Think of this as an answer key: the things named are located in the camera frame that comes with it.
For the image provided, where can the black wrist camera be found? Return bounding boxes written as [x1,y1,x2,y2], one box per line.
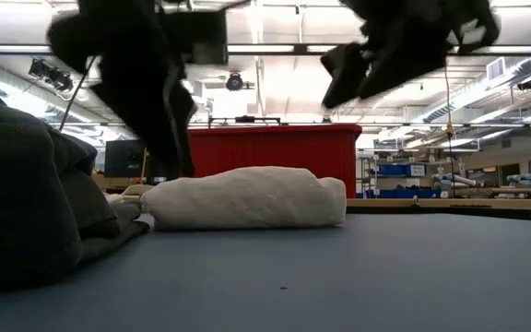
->
[183,9,230,66]
[319,41,372,111]

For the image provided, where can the round black ceiling camera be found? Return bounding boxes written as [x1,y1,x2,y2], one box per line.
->
[224,71,245,92]

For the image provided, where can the brown cardboard box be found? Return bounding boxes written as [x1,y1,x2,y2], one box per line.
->
[90,172,143,191]

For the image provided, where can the overhead light bar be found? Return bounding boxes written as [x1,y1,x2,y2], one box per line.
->
[0,42,531,58]

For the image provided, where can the white canvas tote bag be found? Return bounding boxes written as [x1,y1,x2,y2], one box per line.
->
[102,183,157,207]

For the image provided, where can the navy blue garment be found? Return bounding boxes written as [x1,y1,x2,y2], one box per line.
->
[0,76,122,287]

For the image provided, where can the blue storage bin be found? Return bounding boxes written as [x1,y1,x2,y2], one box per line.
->
[377,161,429,177]
[356,185,443,199]

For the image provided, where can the dark grey garment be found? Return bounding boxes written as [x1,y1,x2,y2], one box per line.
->
[0,170,151,297]

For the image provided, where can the light wooden desk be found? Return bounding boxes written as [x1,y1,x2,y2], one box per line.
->
[346,196,531,209]

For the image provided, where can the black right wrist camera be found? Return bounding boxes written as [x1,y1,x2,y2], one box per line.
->
[319,41,372,111]

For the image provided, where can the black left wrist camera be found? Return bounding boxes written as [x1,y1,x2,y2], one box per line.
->
[183,9,230,66]

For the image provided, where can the large black monitor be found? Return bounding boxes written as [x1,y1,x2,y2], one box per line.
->
[104,139,149,179]

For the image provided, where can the white garment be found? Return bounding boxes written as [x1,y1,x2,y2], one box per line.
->
[139,165,348,232]

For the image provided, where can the black aluminium table frame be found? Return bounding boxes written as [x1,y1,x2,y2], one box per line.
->
[346,205,531,221]

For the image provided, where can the thin hanging cord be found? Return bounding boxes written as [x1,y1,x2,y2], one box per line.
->
[442,59,457,198]

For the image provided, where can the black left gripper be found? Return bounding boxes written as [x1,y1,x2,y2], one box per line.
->
[46,0,198,182]

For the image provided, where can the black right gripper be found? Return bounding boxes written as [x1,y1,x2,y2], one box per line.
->
[338,0,502,101]

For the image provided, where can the black ceiling spotlight fixture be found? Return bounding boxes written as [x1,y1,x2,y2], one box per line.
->
[27,58,75,96]

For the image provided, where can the red plastic basket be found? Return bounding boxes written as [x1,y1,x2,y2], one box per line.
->
[186,123,364,200]

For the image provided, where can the long black cable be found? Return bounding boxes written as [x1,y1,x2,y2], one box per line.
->
[57,53,100,133]

